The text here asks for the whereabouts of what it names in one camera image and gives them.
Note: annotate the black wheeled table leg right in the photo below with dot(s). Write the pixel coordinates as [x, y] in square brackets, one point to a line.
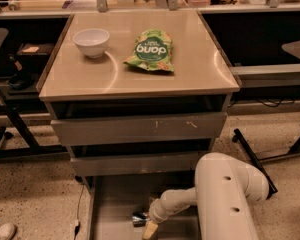
[238, 137]

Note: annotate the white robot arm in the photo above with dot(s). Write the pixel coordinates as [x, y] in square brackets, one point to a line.
[223, 187]

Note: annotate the grey middle drawer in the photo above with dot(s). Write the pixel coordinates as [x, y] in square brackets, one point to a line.
[136, 164]

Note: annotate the grey metal shelf beam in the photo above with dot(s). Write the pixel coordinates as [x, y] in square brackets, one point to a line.
[281, 75]

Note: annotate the grey top drawer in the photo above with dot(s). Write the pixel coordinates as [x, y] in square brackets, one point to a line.
[137, 129]

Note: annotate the white ceramic bowl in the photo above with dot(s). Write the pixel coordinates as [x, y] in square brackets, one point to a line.
[92, 42]

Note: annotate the white shoe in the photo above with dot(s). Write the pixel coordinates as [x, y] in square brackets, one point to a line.
[7, 231]

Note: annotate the black table frame left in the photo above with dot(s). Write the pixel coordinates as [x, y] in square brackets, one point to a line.
[32, 153]

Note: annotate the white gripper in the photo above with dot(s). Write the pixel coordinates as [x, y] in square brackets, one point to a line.
[157, 211]

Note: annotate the green dang chips bag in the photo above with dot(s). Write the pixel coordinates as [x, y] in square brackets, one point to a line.
[152, 51]

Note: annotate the silver blue redbull can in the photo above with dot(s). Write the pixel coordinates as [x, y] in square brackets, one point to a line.
[140, 219]

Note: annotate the grey drawer cabinet with counter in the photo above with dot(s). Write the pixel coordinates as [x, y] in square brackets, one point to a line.
[137, 92]

